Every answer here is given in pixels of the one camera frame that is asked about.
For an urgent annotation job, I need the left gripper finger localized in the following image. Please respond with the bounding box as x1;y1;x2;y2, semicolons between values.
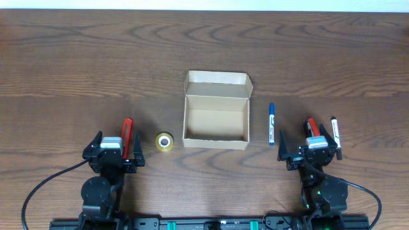
133;133;144;162
83;131;102;153

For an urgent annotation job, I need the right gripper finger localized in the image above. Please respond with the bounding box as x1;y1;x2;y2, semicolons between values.
278;130;288;157
319;124;336;149

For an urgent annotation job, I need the black whiteboard marker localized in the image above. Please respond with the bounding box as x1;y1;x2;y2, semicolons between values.
331;116;343;160

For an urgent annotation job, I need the yellow clear tape roll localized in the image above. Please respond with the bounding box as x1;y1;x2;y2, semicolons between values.
155;132;174;152

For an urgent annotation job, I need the blue whiteboard marker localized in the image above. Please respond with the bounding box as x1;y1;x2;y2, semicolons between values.
269;103;275;146

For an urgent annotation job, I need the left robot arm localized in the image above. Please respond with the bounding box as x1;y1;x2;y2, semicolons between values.
78;131;145;230

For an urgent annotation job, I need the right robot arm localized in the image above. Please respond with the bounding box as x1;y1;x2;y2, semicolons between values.
277;125;348;229

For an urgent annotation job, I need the open cardboard box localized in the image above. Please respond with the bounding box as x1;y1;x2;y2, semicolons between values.
182;70;253;150

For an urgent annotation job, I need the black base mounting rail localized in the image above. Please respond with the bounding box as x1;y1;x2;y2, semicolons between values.
49;215;369;230

